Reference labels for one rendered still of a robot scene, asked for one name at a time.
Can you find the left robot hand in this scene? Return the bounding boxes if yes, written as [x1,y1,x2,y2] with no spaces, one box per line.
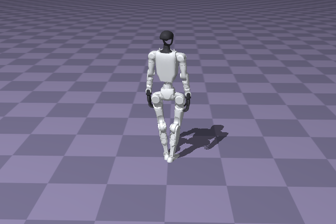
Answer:
[146,89,153,108]

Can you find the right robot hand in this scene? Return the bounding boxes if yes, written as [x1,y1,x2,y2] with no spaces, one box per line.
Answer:
[183,93,191,112]

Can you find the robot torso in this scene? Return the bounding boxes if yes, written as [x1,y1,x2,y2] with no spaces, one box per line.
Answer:
[155,48,179,101]

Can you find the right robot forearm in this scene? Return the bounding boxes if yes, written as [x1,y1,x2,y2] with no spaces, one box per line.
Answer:
[182,72,191,96]

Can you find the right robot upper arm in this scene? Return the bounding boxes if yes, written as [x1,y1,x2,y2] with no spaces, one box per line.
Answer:
[176,52,187,80]

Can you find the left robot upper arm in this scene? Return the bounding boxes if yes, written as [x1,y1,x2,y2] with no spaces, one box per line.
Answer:
[148,50,156,76]

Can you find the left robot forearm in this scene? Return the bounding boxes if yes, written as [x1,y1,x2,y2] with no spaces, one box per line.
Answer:
[146,70,153,93]

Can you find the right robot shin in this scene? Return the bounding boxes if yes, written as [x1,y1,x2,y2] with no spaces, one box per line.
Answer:
[170,125,180,158]

